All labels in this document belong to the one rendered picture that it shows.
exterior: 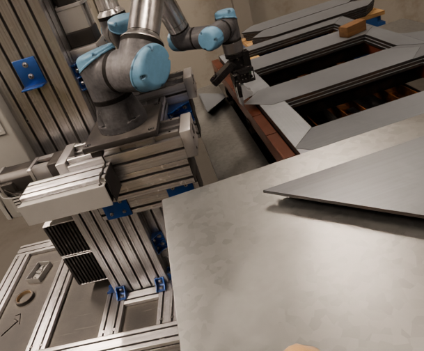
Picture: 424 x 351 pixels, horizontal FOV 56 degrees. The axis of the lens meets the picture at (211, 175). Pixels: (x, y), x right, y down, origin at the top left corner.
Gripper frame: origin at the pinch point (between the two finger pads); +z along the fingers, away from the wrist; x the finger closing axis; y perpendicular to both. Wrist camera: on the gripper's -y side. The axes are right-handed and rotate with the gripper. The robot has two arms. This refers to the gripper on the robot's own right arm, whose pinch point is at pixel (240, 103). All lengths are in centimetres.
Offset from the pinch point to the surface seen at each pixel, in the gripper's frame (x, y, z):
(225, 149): -0.3, -10.7, 17.4
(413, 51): -3, 71, 1
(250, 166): -19.4, -4.9, 17.4
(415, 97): -39, 49, 1
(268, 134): -26.8, 2.6, 2.8
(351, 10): 82, 88, 0
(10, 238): 101, -169, 85
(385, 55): 2, 62, 1
